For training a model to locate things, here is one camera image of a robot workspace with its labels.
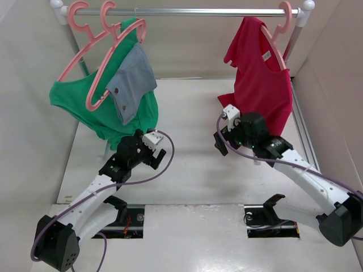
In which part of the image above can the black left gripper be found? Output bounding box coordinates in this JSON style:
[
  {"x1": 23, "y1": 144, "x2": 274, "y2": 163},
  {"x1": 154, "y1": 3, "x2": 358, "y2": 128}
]
[{"x1": 128, "y1": 130, "x2": 164, "y2": 168}]

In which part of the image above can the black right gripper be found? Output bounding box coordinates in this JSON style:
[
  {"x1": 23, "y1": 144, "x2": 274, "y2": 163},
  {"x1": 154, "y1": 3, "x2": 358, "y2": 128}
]
[{"x1": 214, "y1": 117, "x2": 256, "y2": 155}]

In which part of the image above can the red t shirt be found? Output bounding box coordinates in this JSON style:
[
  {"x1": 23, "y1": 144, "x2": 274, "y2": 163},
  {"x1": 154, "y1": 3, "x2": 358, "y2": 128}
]
[{"x1": 218, "y1": 17, "x2": 293, "y2": 136}]

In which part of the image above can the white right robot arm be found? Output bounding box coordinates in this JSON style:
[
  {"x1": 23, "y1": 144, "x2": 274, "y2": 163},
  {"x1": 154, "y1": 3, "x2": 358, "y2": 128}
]
[{"x1": 214, "y1": 108, "x2": 362, "y2": 247}]

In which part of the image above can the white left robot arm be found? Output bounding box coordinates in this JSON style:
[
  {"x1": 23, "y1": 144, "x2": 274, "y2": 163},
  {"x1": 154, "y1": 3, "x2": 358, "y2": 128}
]
[{"x1": 30, "y1": 129, "x2": 168, "y2": 271}]

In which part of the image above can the green t shirt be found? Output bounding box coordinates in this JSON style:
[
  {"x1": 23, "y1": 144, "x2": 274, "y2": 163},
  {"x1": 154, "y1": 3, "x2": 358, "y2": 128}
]
[{"x1": 49, "y1": 18, "x2": 158, "y2": 150}]

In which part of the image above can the pink hanger with denim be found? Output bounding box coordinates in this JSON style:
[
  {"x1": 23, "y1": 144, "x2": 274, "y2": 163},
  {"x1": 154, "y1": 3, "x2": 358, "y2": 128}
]
[{"x1": 85, "y1": 0, "x2": 147, "y2": 112}]

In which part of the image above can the blue denim garment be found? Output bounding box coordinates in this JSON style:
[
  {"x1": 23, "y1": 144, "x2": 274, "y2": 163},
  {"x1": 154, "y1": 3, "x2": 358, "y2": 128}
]
[{"x1": 106, "y1": 42, "x2": 157, "y2": 125}]

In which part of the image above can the metal clothes rack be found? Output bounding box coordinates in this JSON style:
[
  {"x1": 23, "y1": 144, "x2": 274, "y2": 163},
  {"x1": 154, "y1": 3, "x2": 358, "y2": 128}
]
[{"x1": 49, "y1": 1, "x2": 315, "y2": 76}]

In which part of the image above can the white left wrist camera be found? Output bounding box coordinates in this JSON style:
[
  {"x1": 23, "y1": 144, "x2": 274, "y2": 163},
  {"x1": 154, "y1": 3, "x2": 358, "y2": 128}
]
[{"x1": 141, "y1": 131, "x2": 164, "y2": 151}]

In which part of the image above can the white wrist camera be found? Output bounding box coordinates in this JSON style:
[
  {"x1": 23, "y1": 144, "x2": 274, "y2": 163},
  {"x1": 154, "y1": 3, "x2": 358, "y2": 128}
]
[
  {"x1": 222, "y1": 104, "x2": 240, "y2": 131},
  {"x1": 141, "y1": 131, "x2": 164, "y2": 151}
]

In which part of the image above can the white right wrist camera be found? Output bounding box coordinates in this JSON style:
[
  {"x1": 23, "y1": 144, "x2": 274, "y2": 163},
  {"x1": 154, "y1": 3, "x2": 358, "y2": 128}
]
[{"x1": 222, "y1": 104, "x2": 240, "y2": 131}]

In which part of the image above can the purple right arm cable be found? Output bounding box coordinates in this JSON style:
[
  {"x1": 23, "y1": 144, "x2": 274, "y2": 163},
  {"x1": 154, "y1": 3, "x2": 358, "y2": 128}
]
[{"x1": 216, "y1": 113, "x2": 363, "y2": 241}]

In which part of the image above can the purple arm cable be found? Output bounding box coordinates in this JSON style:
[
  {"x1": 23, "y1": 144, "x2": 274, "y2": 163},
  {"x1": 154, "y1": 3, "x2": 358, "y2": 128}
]
[
  {"x1": 216, "y1": 113, "x2": 363, "y2": 241},
  {"x1": 29, "y1": 128, "x2": 175, "y2": 272}
]

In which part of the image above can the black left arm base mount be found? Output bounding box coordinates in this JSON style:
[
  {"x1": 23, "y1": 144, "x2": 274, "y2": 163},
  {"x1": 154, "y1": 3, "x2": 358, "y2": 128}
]
[{"x1": 100, "y1": 196, "x2": 145, "y2": 239}]

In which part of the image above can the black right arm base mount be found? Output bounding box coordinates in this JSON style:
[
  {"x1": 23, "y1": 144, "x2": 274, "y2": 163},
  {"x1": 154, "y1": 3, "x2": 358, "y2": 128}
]
[{"x1": 243, "y1": 194, "x2": 300, "y2": 239}]

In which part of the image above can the aluminium rail right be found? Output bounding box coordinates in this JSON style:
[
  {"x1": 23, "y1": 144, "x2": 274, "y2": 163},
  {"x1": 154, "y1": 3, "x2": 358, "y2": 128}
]
[{"x1": 282, "y1": 76, "x2": 331, "y2": 202}]

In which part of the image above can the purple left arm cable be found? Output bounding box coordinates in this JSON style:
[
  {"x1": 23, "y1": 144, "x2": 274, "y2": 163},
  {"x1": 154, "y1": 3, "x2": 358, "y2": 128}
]
[{"x1": 29, "y1": 128, "x2": 175, "y2": 272}]

